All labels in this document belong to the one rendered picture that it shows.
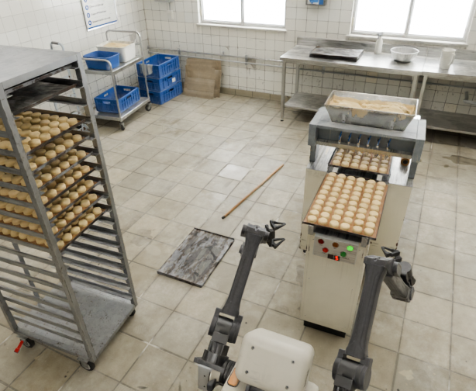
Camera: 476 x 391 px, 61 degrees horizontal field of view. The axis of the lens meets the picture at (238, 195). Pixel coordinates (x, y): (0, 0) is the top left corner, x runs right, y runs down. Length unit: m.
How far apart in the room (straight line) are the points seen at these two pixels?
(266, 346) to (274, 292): 1.87
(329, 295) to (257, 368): 1.41
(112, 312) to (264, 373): 1.81
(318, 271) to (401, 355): 0.80
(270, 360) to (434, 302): 2.20
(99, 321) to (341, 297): 1.56
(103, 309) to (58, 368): 0.43
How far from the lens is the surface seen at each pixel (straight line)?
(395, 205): 2.99
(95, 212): 2.42
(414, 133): 2.81
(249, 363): 1.30
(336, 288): 2.58
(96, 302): 3.05
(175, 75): 6.78
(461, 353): 3.11
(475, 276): 3.69
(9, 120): 1.85
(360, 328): 1.42
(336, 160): 2.90
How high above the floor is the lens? 2.29
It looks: 34 degrees down
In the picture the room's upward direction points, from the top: 1 degrees counter-clockwise
